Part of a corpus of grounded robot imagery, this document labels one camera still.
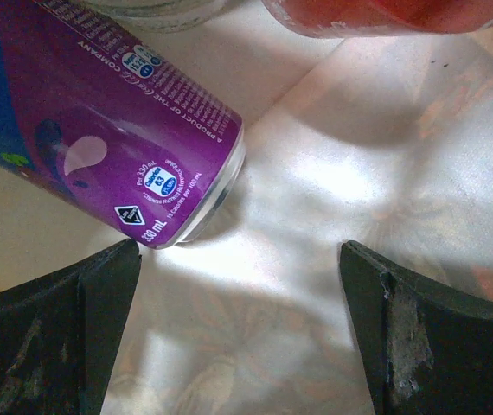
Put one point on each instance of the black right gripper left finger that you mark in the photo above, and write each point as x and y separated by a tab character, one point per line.
60	333

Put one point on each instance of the red cola can front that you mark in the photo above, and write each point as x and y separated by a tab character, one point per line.
363	18

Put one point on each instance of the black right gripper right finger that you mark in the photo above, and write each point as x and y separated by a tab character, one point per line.
426	348

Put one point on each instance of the purple Fanta can front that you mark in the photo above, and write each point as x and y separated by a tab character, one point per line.
94	116

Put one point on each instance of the cream canvas tote bag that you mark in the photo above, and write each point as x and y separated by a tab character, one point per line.
386	141

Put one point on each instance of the clear Chang bottle front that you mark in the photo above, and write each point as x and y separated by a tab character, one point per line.
161	16

